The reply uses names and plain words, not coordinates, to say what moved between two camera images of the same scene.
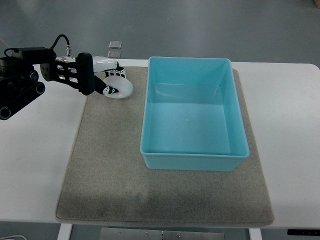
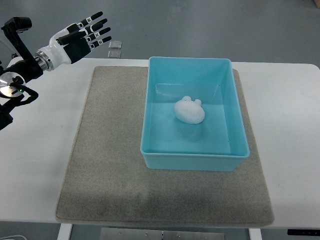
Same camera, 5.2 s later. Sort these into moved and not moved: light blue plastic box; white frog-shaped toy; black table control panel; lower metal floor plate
Moved: white frog-shaped toy
Not moved: lower metal floor plate; black table control panel; light blue plastic box
